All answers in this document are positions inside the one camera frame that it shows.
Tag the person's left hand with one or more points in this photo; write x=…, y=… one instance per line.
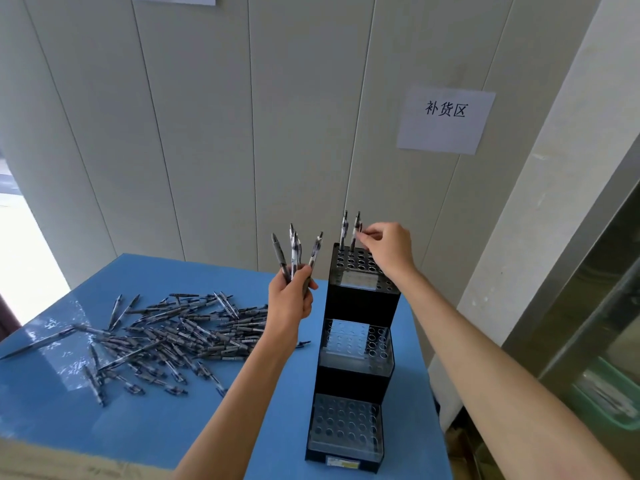
x=290, y=304

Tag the person's right hand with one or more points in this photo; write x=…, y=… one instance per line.
x=392, y=249

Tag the black tiered pen display stand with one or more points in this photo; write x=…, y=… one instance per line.
x=350, y=304

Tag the pile of black pens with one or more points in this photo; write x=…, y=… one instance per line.
x=175, y=334

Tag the person's right forearm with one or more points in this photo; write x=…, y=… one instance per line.
x=500, y=384

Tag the person's left forearm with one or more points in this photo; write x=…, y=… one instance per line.
x=235, y=414

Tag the steel framed glass partition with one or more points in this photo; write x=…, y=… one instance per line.
x=575, y=269

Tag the blue table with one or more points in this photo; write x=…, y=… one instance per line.
x=150, y=434

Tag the dark framed glass door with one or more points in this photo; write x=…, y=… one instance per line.
x=30, y=264

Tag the green plastic basket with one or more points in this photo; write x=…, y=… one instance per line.
x=615, y=417

